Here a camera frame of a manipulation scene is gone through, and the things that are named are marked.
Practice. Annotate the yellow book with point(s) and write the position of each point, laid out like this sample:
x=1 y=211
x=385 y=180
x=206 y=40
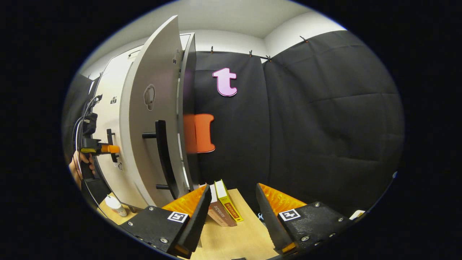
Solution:
x=227 y=202

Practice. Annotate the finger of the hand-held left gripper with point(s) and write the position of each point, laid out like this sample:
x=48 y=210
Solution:
x=108 y=148

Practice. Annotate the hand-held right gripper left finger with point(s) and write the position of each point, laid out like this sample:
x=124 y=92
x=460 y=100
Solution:
x=196 y=224

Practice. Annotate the white shoe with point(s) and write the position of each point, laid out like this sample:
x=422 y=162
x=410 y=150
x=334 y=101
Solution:
x=115 y=206

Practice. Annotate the white double-door shoe cabinet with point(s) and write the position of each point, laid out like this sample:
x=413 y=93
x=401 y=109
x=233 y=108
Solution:
x=122 y=65

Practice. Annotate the brown book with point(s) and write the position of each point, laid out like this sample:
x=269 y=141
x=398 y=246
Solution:
x=220 y=215

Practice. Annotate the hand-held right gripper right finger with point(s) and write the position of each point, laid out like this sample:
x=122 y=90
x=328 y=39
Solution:
x=270 y=224

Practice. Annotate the white door with camera sticker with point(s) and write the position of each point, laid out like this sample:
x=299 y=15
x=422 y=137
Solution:
x=104 y=115

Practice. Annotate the small white object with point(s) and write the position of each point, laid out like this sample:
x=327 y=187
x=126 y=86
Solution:
x=357 y=214

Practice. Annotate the black backdrop cloth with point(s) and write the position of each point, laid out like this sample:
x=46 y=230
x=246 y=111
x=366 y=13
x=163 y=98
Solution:
x=306 y=126

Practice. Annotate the white door with headphones sticker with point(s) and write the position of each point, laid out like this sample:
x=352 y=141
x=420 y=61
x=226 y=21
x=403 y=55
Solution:
x=137 y=126

